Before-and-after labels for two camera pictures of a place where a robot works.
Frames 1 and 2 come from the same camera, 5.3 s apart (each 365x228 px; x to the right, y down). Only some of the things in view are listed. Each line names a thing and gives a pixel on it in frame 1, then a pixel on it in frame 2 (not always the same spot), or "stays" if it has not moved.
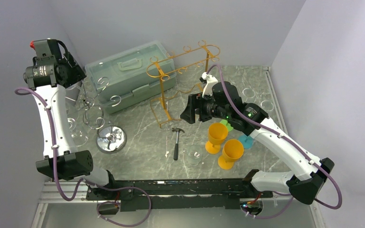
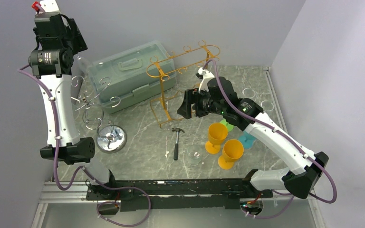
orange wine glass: [217, 133] stays
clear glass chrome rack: [72, 92] -> [80, 67]
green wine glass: [225, 122] stays
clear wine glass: [248, 92] stays
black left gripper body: [74, 73] -> [73, 40]
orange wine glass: [232, 150] stays
